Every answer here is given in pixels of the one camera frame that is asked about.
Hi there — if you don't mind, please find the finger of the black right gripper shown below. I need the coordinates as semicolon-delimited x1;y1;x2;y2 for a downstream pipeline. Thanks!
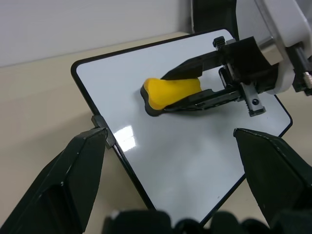
163;87;242;113
161;51;222;80

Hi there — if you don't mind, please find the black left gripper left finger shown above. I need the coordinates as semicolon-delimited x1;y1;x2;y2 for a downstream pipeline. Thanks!
0;127;108;234

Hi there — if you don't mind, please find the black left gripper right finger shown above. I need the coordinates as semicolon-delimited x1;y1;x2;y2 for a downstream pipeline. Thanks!
233;127;312;227

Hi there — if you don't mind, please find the yellow eraser with black base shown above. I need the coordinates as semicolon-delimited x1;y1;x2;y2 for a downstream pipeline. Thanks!
140;77;203;117

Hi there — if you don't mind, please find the black-framed whiteboard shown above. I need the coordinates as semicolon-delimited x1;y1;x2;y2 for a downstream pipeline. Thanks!
70;28;293;224

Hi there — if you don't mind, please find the black whiteboard edge clip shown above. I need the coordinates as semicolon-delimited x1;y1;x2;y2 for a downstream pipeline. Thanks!
91;114;116;150

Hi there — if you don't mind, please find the black curved robot body part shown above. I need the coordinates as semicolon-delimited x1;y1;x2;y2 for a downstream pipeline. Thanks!
190;0;239;40

